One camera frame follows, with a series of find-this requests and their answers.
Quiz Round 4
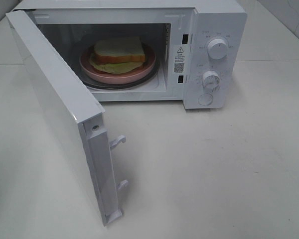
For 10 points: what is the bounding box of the lower white timer knob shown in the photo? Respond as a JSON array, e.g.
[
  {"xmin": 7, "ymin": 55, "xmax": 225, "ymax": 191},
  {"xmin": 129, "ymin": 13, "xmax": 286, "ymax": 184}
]
[{"xmin": 202, "ymin": 70, "xmax": 220, "ymax": 90}]

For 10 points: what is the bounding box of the glass microwave turntable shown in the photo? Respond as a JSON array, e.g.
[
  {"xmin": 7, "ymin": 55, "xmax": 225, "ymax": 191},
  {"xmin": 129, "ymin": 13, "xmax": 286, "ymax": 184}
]
[{"xmin": 81, "ymin": 61, "xmax": 159, "ymax": 90}]

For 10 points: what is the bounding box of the white microwave oven body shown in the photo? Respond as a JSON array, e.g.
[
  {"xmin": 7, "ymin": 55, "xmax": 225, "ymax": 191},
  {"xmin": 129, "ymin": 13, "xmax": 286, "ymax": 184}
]
[{"xmin": 11, "ymin": 0, "xmax": 247, "ymax": 109}]

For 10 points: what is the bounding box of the warning label sticker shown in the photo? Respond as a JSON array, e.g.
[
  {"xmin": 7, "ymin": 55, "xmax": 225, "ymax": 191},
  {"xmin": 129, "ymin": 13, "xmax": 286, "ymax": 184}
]
[{"xmin": 173, "ymin": 44, "xmax": 189, "ymax": 74}]

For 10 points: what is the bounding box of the sandwich with lettuce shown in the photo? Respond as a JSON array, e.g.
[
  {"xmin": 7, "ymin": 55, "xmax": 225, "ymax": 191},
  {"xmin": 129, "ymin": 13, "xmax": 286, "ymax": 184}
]
[{"xmin": 89, "ymin": 36, "xmax": 146, "ymax": 74}]

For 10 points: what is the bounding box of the round door release button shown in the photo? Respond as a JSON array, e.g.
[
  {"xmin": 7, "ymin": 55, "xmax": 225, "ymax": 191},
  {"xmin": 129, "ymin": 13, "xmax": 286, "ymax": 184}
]
[{"xmin": 197, "ymin": 94, "xmax": 213, "ymax": 106}]

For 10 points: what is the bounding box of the upper white power knob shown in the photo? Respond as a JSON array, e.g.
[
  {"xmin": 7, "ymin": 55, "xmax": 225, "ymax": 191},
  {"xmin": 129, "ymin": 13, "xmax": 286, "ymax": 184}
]
[{"xmin": 207, "ymin": 37, "xmax": 228, "ymax": 60}]

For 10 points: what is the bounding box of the white microwave door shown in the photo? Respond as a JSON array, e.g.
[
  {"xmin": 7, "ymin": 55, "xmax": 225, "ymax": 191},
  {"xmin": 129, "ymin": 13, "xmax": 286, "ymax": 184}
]
[{"xmin": 6, "ymin": 10, "xmax": 128, "ymax": 226}]

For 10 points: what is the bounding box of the pink round plate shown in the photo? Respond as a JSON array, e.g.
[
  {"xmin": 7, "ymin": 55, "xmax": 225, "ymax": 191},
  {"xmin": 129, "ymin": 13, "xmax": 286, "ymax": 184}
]
[{"xmin": 79, "ymin": 43, "xmax": 156, "ymax": 85}]

